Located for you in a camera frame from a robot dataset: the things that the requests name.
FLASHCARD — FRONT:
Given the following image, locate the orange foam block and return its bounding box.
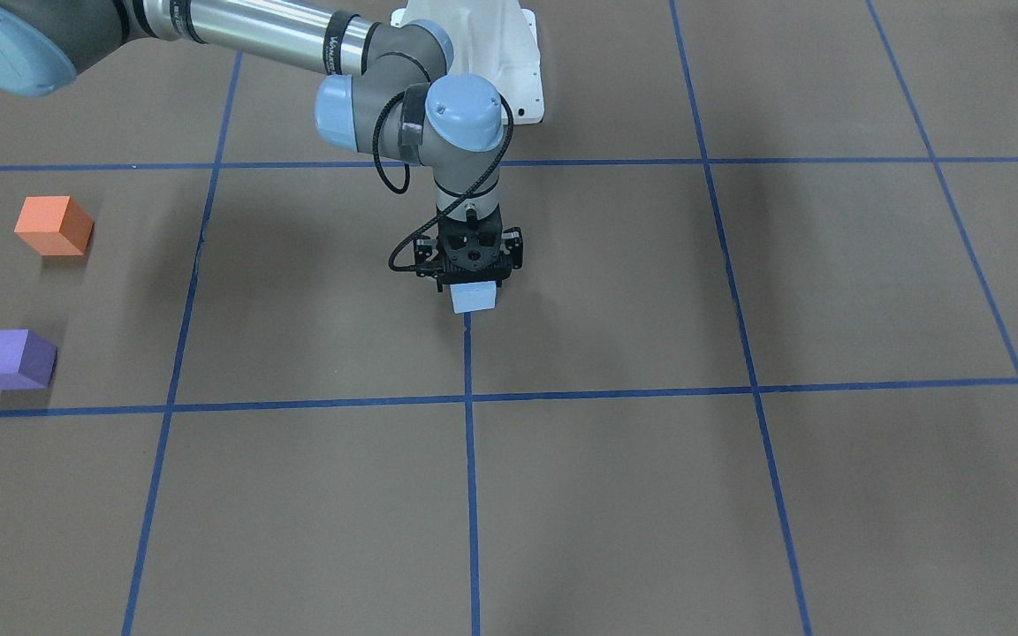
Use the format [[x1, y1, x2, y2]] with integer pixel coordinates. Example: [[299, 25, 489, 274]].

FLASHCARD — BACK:
[[13, 196, 94, 257]]

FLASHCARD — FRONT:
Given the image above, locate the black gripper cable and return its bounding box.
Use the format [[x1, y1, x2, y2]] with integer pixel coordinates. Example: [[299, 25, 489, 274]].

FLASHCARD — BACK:
[[372, 88, 515, 273]]

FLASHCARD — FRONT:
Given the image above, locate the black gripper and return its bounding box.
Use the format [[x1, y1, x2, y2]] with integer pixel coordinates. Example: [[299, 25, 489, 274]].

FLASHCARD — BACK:
[[414, 217, 524, 292]]

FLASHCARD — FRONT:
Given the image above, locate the purple foam block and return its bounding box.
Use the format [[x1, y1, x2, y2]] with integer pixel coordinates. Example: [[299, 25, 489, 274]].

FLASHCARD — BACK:
[[0, 329, 57, 390]]

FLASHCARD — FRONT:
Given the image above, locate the light blue foam block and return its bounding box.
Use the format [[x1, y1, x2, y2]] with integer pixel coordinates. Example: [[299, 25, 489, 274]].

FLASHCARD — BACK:
[[449, 281, 498, 314]]

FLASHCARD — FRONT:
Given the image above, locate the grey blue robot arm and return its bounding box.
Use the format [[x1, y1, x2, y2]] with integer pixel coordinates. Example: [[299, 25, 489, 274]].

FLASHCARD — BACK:
[[0, 1, 524, 287]]

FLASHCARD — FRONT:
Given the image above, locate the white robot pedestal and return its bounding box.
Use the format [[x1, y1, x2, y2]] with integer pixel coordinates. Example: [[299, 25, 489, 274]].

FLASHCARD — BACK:
[[391, 1, 545, 125]]

